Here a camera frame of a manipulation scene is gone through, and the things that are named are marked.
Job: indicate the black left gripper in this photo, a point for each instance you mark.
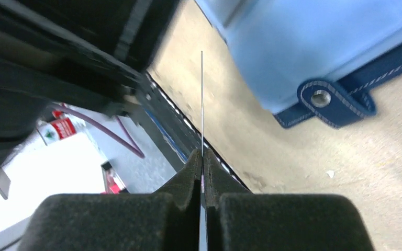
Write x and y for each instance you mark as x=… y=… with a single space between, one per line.
x=90 y=54

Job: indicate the blue leather card holder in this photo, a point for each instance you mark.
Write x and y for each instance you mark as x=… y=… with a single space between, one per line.
x=304 y=59

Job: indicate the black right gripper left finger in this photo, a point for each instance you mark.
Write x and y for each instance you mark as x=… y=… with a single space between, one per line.
x=167 y=219

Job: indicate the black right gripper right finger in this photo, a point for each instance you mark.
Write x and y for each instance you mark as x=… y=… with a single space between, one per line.
x=237 y=219

